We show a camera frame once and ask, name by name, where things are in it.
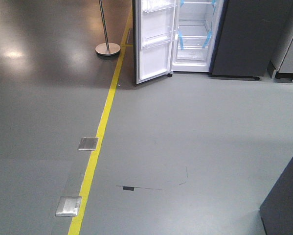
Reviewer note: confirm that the fridge door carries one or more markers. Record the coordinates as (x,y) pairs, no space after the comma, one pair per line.
(154,25)

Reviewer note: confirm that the open white fridge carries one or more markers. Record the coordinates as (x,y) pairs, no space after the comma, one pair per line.
(197,24)

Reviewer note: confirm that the far metal floor plate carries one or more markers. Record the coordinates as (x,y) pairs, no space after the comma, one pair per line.
(88,144)

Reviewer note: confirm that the metal floor plate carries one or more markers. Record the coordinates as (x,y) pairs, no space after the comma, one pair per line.
(68,206)
(88,144)

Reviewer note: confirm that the metal floor stand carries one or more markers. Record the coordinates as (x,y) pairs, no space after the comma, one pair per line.
(106,48)

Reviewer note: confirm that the middle clear door bin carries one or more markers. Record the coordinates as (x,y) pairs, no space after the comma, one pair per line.
(161,39)

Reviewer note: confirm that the clear door bin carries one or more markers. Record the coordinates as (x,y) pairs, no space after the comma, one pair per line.
(149,6)
(161,39)

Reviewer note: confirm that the upper clear door bin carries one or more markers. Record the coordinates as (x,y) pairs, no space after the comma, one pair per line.
(149,6)

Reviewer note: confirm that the near metal floor plate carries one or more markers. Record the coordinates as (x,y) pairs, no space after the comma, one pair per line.
(68,206)

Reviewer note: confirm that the dark grey cabinet panel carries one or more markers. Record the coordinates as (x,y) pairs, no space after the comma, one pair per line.
(277,209)

